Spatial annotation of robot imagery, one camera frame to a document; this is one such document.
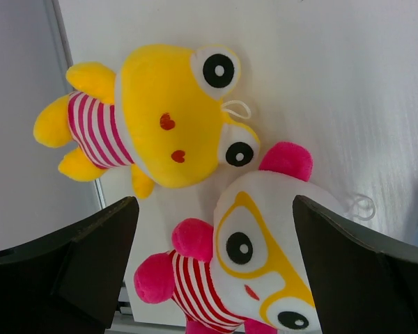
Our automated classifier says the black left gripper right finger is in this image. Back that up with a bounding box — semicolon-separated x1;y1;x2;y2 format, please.
293;196;418;333

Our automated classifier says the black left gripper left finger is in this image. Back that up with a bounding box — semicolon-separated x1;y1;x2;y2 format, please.
0;196;139;333

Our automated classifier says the white pink bear plush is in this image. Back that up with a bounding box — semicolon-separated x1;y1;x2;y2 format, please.
133;141;377;334

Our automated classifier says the yellow frog plush toy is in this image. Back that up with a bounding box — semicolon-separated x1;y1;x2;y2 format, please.
33;45;261;199

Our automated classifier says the aluminium corner post left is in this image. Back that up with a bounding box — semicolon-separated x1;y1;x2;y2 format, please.
43;0;107;212

